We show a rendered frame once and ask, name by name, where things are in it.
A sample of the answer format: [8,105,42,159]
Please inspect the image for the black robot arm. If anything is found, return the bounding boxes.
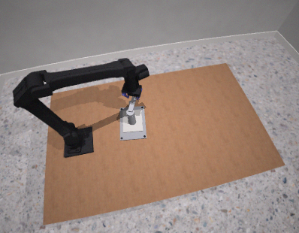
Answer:
[13,58,150,154]

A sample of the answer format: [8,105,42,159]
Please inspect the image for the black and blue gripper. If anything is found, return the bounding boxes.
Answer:
[122,83,142,100]

